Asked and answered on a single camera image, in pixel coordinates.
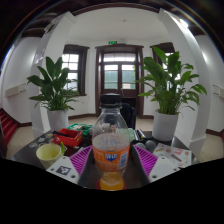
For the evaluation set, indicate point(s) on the dark framed window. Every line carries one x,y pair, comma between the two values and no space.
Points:
163,50
75,66

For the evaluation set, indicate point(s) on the red box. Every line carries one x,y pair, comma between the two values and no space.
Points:
68,138

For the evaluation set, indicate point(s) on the flat round red coaster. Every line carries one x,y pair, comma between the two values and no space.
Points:
97,185

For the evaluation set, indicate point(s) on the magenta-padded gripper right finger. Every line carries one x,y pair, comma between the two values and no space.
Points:
145,160

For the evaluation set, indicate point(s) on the black office chair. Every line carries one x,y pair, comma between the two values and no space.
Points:
128,115

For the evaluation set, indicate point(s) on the green box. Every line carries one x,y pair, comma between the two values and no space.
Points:
80,127

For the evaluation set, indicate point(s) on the grey headed black microphone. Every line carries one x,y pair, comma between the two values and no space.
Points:
150,146
140,146

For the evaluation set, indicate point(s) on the red carpeted staircase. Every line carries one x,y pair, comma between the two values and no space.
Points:
8,126

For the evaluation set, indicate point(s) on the yellow plastic cup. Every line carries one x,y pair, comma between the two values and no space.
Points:
48,155

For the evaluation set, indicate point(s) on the white printed paper sheet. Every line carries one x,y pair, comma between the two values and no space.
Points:
173,155

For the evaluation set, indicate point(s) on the dark wooden double door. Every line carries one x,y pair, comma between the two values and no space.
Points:
118,73

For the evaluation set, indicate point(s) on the white wall heater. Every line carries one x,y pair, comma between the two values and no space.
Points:
218,91
15,90

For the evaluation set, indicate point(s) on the orange drink plastic bottle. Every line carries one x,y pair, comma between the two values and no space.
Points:
110,150

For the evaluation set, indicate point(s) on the potted plant white pot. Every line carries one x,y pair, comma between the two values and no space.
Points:
55,93
166,90

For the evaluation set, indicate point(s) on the green exit sign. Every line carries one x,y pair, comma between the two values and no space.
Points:
112,42

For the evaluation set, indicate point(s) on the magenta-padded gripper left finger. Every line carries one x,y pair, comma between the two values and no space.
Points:
81,160

